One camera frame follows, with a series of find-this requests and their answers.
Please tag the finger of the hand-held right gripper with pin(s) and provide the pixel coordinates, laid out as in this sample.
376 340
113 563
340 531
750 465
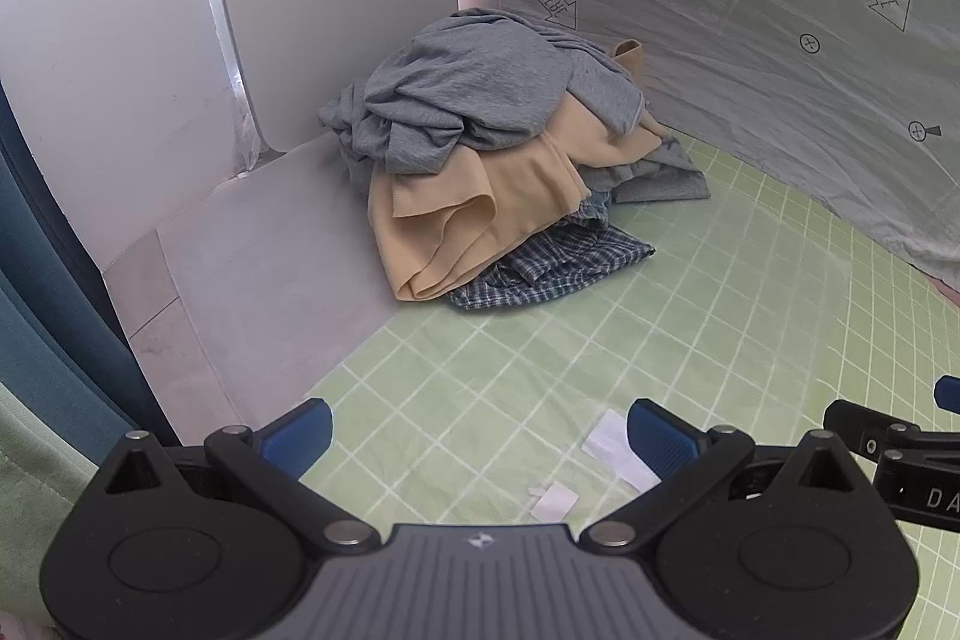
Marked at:
949 394
862 428

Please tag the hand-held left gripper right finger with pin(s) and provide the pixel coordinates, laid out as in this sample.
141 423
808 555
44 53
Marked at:
660 437

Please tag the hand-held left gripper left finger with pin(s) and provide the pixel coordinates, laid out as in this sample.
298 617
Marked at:
300 436

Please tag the grey jersey garment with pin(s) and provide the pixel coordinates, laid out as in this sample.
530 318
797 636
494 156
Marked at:
465 78

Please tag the pink bed edge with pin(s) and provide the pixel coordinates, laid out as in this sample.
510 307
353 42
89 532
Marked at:
951 289

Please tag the green grid mat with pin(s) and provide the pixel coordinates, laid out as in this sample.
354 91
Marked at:
675 325

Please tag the small white paper scrap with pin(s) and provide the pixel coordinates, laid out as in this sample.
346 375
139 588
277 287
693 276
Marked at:
555 503

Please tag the white flat board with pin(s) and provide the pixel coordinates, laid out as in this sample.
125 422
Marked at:
262 265

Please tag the blue plaid garment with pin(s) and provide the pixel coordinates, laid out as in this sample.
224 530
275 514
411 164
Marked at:
555 269

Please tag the light grey cloth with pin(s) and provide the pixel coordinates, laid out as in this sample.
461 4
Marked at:
660 175

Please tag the pale green fabric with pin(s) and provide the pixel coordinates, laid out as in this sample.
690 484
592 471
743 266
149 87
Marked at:
30 497

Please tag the teal curtain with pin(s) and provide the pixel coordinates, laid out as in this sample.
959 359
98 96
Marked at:
45 310

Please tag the beige garment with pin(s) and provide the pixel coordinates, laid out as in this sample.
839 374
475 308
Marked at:
480 205

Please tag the grey carrot print sheet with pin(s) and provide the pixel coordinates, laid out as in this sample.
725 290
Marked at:
675 48

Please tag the white backdrop board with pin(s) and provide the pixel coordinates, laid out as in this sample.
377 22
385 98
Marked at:
112 48

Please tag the clear tape strip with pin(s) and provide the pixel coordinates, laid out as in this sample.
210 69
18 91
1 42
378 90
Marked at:
217 10

